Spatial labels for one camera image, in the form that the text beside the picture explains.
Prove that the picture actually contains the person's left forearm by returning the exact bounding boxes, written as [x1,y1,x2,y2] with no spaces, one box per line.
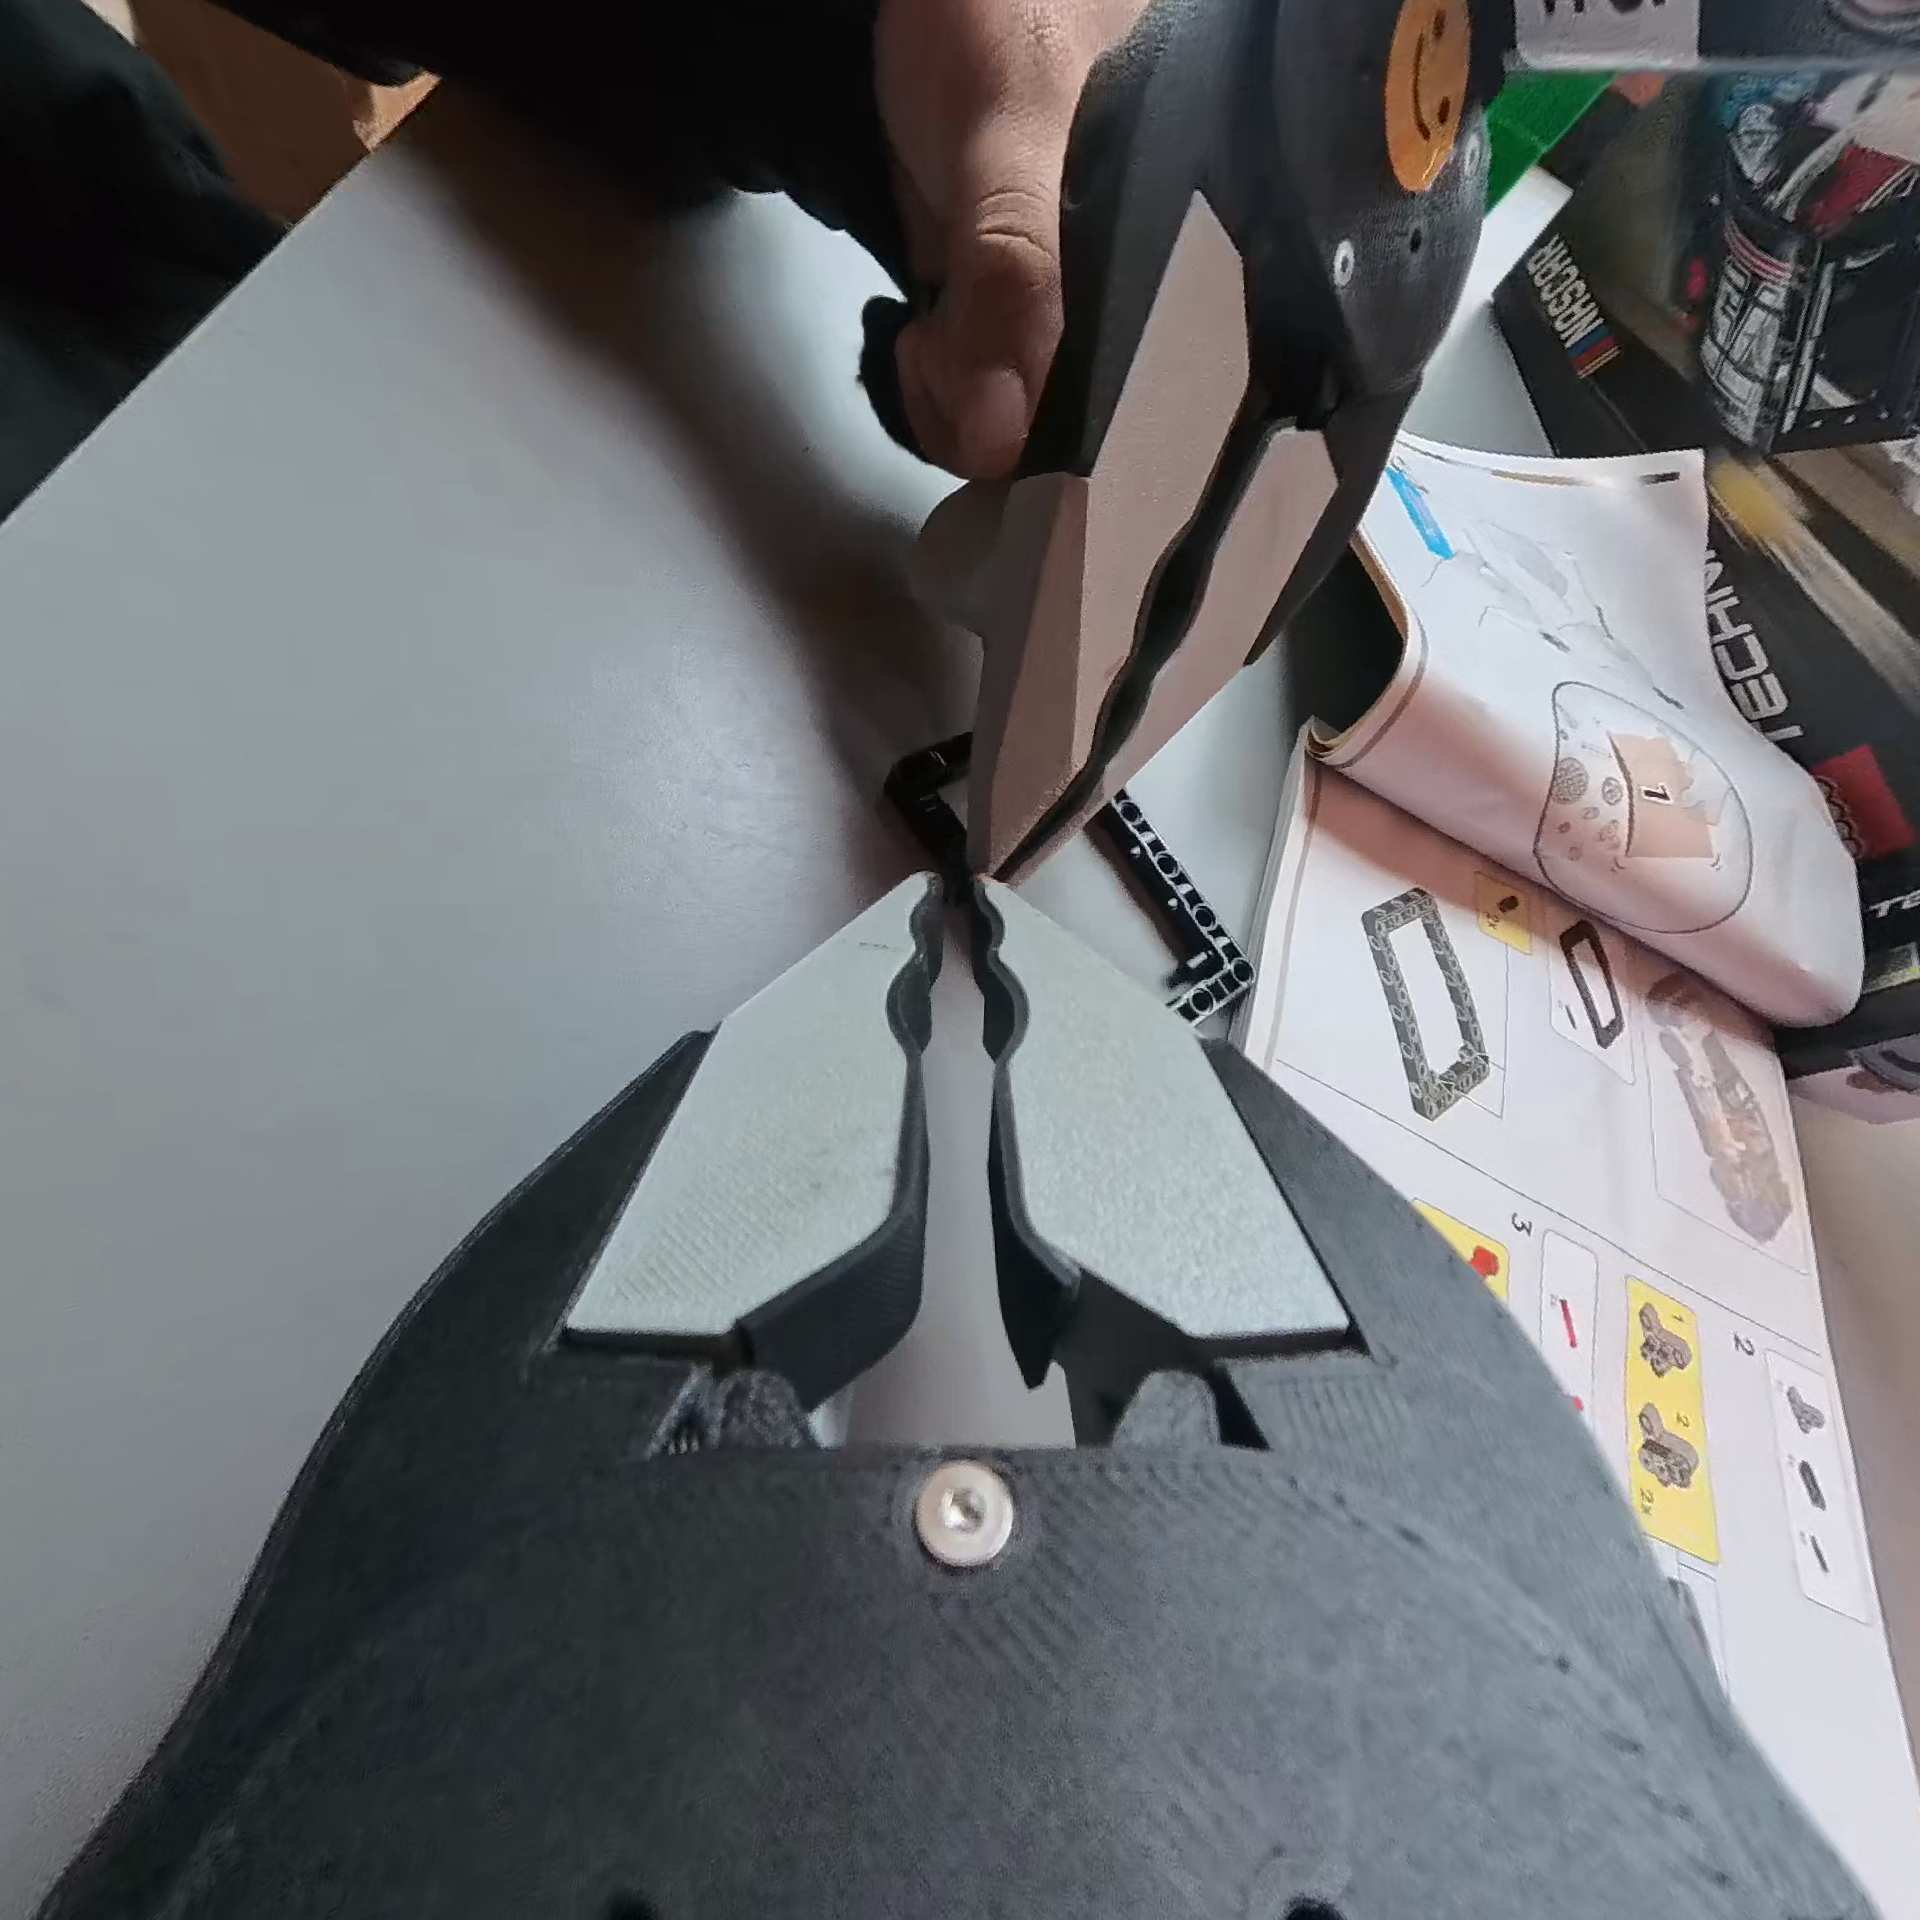
[193,0,933,227]

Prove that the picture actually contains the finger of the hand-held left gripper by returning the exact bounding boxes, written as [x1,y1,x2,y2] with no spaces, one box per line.
[996,422,1403,887]
[913,200,1260,881]

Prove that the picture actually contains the black zippered bag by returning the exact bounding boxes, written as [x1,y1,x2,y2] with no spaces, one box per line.
[0,0,288,519]

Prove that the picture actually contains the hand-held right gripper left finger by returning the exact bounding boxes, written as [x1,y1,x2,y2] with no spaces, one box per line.
[565,873,950,1409]

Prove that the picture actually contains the lego instruction booklet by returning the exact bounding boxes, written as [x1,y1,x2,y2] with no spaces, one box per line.
[1230,432,1884,1706]

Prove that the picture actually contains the person's left hand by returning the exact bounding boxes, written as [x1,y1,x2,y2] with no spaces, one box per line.
[877,0,1161,486]

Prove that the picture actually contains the green plastic bin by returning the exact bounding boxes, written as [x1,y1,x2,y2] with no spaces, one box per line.
[1477,66,1619,221]

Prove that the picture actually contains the lego race car box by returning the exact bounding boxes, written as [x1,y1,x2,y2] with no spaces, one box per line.
[1493,66,1920,1121]

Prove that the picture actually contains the black rectangular lego frame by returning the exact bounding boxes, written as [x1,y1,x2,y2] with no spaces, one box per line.
[881,736,1260,1030]

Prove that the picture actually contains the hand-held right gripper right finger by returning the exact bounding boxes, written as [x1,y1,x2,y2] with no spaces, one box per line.
[972,878,1373,1392]

